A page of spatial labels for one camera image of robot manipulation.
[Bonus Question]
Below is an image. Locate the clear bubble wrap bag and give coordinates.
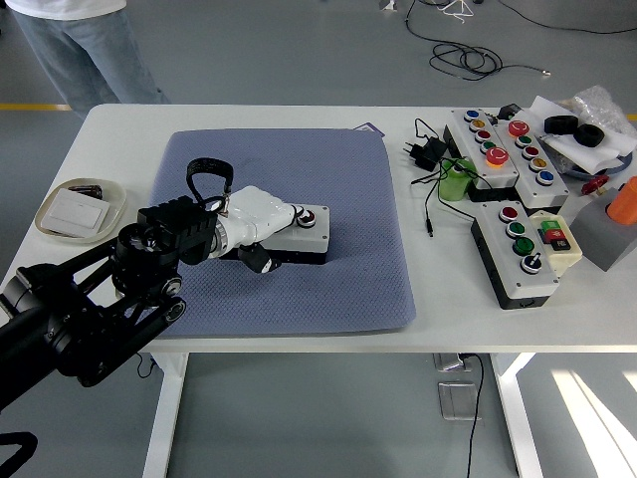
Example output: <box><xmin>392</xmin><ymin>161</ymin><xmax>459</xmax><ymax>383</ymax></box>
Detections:
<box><xmin>559</xmin><ymin>85</ymin><xmax>631</xmax><ymax>135</ymax></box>

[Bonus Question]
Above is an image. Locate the black foam ring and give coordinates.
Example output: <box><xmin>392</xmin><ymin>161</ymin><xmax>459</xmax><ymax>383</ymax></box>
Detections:
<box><xmin>574</xmin><ymin>123</ymin><xmax>606</xmax><ymax>149</ymax></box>
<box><xmin>543</xmin><ymin>115</ymin><xmax>581</xmax><ymax>135</ymax></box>

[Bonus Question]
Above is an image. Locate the white table leg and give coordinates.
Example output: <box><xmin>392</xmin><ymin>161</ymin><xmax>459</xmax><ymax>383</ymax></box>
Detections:
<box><xmin>141</xmin><ymin>352</ymin><xmax>190</xmax><ymax>478</ymax></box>
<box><xmin>490</xmin><ymin>352</ymin><xmax>546</xmax><ymax>478</ymax></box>

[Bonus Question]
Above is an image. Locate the cream switch box green red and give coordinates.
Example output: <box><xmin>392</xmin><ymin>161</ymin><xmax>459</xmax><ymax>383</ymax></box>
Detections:
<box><xmin>530</xmin><ymin>210</ymin><xmax>583</xmax><ymax>278</ymax></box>

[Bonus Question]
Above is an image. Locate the white wall switch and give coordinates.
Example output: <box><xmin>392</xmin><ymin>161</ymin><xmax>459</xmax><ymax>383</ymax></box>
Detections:
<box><xmin>42</xmin><ymin>191</ymin><xmax>111</xmax><ymax>235</ymax></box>

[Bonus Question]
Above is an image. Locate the four-button box with selector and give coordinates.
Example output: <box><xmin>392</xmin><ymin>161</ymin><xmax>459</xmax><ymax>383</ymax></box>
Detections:
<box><xmin>470</xmin><ymin>201</ymin><xmax>561</xmax><ymax>311</ymax></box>

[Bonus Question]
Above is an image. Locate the green plastic cylinder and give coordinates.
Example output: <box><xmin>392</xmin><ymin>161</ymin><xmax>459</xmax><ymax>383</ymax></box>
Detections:
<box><xmin>437</xmin><ymin>156</ymin><xmax>479</xmax><ymax>204</ymax></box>

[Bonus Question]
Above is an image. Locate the blue-grey round ring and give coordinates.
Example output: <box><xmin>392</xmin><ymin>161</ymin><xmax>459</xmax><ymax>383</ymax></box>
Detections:
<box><xmin>564</xmin><ymin>151</ymin><xmax>636</xmax><ymax>180</ymax></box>

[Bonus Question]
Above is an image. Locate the orange cylinder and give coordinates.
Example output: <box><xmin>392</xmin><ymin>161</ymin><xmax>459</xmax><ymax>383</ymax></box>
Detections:
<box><xmin>605</xmin><ymin>176</ymin><xmax>637</xmax><ymax>225</ymax></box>

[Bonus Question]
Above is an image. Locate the black hanging cable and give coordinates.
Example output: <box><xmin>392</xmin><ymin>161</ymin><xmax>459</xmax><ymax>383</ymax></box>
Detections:
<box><xmin>457</xmin><ymin>352</ymin><xmax>487</xmax><ymax>478</ymax></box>

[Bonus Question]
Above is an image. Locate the five-button box with red mushroom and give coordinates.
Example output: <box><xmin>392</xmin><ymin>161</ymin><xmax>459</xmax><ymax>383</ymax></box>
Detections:
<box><xmin>492</xmin><ymin>118</ymin><xmax>572</xmax><ymax>210</ymax></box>
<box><xmin>443</xmin><ymin>108</ymin><xmax>522</xmax><ymax>193</ymax></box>

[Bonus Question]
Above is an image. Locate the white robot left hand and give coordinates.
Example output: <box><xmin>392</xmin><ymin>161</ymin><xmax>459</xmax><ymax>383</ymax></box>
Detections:
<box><xmin>218</xmin><ymin>184</ymin><xmax>313</xmax><ymax>275</ymax></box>

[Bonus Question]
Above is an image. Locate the grey-blue textured mat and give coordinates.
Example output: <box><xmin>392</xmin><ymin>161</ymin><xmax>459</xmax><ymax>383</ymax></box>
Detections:
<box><xmin>148</xmin><ymin>127</ymin><xmax>418</xmax><ymax>340</ymax></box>

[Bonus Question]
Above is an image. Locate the grey block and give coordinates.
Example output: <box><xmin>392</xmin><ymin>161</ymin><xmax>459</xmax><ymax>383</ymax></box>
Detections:
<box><xmin>569</xmin><ymin>186</ymin><xmax>637</xmax><ymax>273</ymax></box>

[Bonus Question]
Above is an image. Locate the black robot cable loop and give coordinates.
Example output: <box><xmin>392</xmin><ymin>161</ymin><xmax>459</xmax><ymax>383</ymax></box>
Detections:
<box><xmin>0</xmin><ymin>431</ymin><xmax>40</xmax><ymax>478</ymax></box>

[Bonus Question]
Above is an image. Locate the black adapter cord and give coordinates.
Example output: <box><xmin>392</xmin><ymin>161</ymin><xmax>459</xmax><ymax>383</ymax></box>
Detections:
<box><xmin>410</xmin><ymin>118</ymin><xmax>479</xmax><ymax>238</ymax></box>

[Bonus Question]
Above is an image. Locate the small red knob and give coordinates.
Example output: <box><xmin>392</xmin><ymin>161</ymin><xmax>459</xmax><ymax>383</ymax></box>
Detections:
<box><xmin>582</xmin><ymin>173</ymin><xmax>611</xmax><ymax>196</ymax></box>

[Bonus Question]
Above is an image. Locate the beige oval dish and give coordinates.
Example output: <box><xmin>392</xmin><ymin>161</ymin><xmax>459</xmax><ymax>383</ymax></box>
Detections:
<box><xmin>35</xmin><ymin>177</ymin><xmax>128</xmax><ymax>245</ymax></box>

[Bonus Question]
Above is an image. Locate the small dark brown object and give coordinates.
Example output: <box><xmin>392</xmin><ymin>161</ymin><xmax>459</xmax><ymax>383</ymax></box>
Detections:
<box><xmin>68</xmin><ymin>183</ymin><xmax>105</xmax><ymax>200</ymax></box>

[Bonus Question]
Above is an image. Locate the person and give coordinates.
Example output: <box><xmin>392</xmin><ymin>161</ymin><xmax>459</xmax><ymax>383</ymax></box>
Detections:
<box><xmin>4</xmin><ymin>0</ymin><xmax>173</xmax><ymax>120</ymax></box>

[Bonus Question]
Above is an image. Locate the metal floor socket box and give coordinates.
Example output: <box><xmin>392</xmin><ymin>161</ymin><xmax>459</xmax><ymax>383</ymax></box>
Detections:
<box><xmin>437</xmin><ymin>380</ymin><xmax>483</xmax><ymax>422</ymax></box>

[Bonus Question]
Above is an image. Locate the black power adapter plug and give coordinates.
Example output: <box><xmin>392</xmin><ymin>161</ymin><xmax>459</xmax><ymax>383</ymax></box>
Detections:
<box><xmin>401</xmin><ymin>136</ymin><xmax>449</xmax><ymax>173</ymax></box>

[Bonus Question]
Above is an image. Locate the white foam sheet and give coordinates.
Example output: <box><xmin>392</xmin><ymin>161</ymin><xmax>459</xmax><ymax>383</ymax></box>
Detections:
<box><xmin>527</xmin><ymin>95</ymin><xmax>637</xmax><ymax>175</ymax></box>

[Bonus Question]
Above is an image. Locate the black coiled floor cable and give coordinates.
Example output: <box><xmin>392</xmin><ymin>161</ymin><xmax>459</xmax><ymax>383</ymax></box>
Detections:
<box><xmin>405</xmin><ymin>0</ymin><xmax>553</xmax><ymax>82</ymax></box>

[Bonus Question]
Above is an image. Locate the grey button box black base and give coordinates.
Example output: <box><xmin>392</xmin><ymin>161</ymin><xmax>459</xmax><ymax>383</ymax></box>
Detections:
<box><xmin>218</xmin><ymin>203</ymin><xmax>331</xmax><ymax>267</ymax></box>

